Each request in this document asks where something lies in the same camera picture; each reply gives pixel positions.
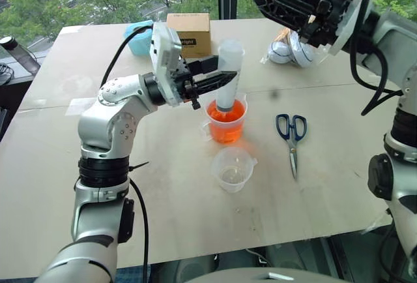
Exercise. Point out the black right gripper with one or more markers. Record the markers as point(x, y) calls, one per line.
point(332, 12)

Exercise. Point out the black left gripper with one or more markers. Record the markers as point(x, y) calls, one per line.
point(182, 81)

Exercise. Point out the large clear plastic syringe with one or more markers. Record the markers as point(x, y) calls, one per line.
point(229, 61)

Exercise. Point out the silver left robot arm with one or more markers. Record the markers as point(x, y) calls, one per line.
point(107, 116)

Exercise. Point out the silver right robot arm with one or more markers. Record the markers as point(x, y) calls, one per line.
point(400, 172)

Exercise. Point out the plastic cup with red liquid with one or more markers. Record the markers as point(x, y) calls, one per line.
point(227, 123)

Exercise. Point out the empty clear plastic cup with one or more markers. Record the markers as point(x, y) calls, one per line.
point(232, 172)

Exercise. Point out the brown cardboard box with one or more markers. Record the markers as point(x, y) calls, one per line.
point(189, 27)

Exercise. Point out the white ball with dark stripe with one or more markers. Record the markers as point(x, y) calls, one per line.
point(280, 54)
point(303, 56)

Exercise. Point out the clear plastic bag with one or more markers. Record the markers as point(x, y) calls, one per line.
point(312, 58)

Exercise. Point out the light blue plastic container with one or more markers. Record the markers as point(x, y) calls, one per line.
point(138, 43)

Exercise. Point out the black bottle with round cap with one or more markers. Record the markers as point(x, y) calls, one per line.
point(19, 53)

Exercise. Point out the dark side desk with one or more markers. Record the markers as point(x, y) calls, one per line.
point(13, 100)

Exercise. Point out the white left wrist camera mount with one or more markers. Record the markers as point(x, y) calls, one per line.
point(164, 54)

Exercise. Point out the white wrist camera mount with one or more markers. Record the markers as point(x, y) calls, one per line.
point(164, 54)
point(345, 35)

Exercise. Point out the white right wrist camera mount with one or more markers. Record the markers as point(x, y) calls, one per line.
point(345, 35)

